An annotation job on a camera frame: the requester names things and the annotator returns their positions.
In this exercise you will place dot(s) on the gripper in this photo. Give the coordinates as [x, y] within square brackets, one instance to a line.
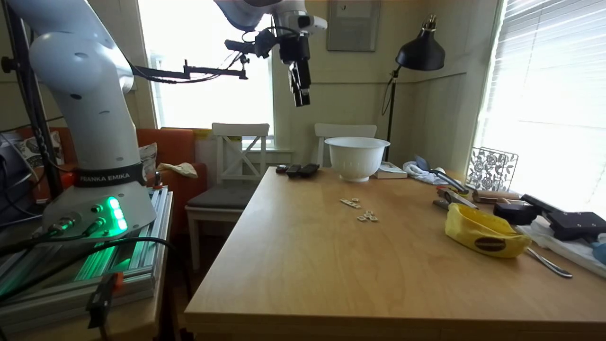
[294, 49]

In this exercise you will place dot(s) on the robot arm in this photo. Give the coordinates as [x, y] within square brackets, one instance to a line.
[90, 109]

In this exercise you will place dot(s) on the framed picture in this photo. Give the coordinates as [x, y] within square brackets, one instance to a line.
[353, 23]

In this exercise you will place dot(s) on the black remote control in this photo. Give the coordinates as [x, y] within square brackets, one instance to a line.
[293, 170]
[309, 170]

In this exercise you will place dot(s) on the small black remote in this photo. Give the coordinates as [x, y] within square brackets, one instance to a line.
[281, 168]

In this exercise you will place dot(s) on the white plastic bowl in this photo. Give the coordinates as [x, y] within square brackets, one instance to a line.
[356, 158]

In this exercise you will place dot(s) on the window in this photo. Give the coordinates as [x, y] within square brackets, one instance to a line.
[203, 38]

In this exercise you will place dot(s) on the black floor lamp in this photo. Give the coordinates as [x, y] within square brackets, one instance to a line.
[420, 52]

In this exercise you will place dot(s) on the white chair with grey cushion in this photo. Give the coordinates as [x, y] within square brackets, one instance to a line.
[234, 189]

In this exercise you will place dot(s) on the book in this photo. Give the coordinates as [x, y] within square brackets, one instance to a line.
[390, 171]

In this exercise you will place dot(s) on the orange sofa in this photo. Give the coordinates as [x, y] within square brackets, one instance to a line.
[175, 147]

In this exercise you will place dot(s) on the crumpled beige cloth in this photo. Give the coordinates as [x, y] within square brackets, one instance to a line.
[179, 169]

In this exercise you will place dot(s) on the white cloth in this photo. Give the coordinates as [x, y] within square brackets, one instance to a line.
[419, 174]

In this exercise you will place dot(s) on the black ladle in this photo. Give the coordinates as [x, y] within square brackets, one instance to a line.
[438, 173]

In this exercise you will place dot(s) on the patterned cushion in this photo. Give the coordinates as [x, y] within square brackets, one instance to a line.
[35, 149]
[148, 158]

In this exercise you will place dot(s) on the metal pliers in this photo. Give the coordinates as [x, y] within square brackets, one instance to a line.
[454, 198]

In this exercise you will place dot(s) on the ornate metal napkin holder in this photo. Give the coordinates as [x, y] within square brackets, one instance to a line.
[491, 169]

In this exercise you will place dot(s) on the wooden rolling pin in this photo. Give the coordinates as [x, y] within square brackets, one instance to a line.
[497, 195]

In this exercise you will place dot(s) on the yellow banana case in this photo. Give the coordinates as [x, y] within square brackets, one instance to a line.
[483, 232]

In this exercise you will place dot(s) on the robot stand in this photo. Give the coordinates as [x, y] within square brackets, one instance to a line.
[128, 265]

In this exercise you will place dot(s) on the small black box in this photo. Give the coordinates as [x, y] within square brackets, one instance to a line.
[515, 213]

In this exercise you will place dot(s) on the window blinds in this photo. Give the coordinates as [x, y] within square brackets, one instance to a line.
[554, 94]

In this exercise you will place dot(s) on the black and orange clamp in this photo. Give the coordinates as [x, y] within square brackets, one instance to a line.
[102, 298]

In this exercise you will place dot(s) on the metal spoon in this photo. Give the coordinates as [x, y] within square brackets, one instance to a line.
[549, 264]

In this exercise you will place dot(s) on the black hand-held device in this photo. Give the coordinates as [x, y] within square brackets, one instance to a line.
[575, 223]

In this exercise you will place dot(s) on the white towel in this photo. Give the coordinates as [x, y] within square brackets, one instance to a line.
[563, 248]

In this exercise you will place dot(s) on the blue object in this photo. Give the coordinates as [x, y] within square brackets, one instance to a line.
[600, 253]

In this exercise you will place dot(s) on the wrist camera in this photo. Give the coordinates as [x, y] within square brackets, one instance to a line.
[265, 43]

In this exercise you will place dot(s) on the camera on mount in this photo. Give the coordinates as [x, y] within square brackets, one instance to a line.
[208, 72]

